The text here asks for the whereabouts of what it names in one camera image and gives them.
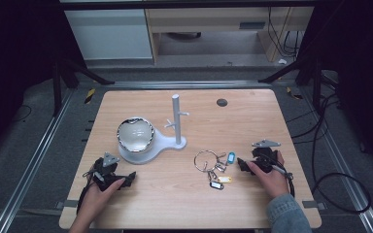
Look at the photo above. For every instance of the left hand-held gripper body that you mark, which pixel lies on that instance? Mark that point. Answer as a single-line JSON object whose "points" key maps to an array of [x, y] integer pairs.
{"points": [[105, 171]]}

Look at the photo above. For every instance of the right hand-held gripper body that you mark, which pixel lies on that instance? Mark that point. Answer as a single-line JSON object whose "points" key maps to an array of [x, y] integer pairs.
{"points": [[264, 158]]}

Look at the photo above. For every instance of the person's right hand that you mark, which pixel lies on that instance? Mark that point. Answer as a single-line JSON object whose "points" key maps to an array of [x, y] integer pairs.
{"points": [[272, 181]]}

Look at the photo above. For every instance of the person's left hand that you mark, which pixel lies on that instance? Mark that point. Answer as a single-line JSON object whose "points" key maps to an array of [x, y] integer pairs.
{"points": [[95, 199]]}

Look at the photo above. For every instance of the white bowl with silver rim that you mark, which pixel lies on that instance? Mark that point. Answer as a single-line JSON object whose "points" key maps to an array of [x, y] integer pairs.
{"points": [[135, 134]]}

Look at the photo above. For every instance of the white stand with pegs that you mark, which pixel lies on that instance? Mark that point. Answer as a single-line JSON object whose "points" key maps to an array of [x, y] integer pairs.
{"points": [[162, 144]]}

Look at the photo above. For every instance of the grey round table grommet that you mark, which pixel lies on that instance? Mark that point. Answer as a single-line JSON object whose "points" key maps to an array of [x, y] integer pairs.
{"points": [[222, 102]]}

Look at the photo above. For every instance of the yellow black striped tape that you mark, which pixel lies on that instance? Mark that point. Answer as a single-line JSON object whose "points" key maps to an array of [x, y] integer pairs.
{"points": [[90, 95]]}

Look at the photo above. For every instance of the black metal stand legs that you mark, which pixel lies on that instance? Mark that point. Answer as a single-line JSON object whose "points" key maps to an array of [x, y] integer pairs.
{"points": [[64, 77], [307, 71]]}

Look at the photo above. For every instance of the white cabinet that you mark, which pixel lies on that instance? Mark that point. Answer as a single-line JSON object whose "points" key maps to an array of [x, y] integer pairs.
{"points": [[110, 34]]}

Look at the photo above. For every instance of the light wooden desk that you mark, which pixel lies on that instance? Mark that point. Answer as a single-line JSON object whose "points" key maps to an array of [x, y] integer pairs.
{"points": [[213, 19]]}

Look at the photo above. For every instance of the grey table bracket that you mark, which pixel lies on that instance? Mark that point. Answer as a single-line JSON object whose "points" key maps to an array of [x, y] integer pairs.
{"points": [[313, 205], [67, 204]]}

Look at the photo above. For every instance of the aluminium floor rail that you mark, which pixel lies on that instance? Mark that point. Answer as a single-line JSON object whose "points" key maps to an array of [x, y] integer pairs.
{"points": [[29, 168], [187, 84], [343, 161]]}

